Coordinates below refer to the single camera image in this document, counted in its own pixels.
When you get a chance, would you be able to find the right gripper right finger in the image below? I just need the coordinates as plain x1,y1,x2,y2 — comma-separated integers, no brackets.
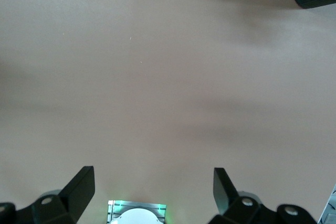
208,167,319,224

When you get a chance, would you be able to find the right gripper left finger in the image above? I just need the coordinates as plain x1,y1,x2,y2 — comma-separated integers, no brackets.
0,166,96,224

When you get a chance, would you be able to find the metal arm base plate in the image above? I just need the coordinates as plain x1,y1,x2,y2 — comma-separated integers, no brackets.
107,199,168,224

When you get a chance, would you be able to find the aluminium frame profile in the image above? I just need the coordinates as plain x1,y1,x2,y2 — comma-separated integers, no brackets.
317,182,336,224

